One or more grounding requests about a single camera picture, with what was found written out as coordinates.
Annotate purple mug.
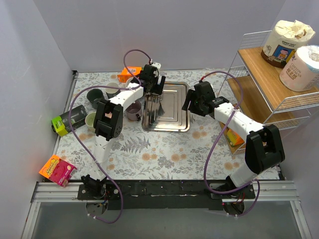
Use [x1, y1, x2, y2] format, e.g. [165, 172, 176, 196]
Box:
[125, 101, 142, 121]

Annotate dark teal mug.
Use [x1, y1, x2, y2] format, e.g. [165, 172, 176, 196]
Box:
[86, 89, 105, 109]

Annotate green mug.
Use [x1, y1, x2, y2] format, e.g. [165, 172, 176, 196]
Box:
[85, 112, 96, 133]

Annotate light blue faceted mug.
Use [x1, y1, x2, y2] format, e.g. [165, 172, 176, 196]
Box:
[126, 77, 137, 89]

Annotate dark grey mug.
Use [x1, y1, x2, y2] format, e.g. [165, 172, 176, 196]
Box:
[105, 82, 121, 99]

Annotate pink mug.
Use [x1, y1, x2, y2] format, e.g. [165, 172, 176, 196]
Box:
[105, 113, 112, 119]

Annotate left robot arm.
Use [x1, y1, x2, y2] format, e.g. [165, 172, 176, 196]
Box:
[81, 62, 165, 199]

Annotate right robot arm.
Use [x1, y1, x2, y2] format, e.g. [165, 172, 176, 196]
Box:
[182, 82, 285, 198]

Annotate orange box at back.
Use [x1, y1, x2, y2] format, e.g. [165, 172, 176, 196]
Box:
[117, 67, 142, 83]

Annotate steel tray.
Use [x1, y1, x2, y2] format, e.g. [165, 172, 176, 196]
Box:
[142, 82, 190, 132]

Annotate orange yellow box on shelf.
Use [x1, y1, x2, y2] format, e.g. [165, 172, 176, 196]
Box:
[226, 129, 244, 147]

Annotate cartoon toilet paper roll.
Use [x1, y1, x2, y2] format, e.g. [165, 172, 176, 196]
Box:
[261, 20, 316, 68]

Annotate pink toilet paper roll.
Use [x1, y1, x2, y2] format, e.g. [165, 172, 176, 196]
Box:
[279, 45, 319, 92]

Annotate green black box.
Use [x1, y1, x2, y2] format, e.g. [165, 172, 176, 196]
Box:
[51, 105, 87, 137]

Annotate orange pink sponge box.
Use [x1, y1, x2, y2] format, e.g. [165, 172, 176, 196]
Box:
[39, 155, 77, 187]

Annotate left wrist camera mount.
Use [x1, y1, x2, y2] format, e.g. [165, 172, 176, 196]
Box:
[150, 62, 161, 71]

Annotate wire wooden shelf rack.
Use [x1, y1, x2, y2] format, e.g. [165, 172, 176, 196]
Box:
[215, 30, 319, 156]

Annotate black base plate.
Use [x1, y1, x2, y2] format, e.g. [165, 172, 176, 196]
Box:
[77, 178, 256, 211]

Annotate aluminium frame rail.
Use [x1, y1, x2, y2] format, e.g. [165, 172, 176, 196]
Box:
[21, 180, 312, 239]

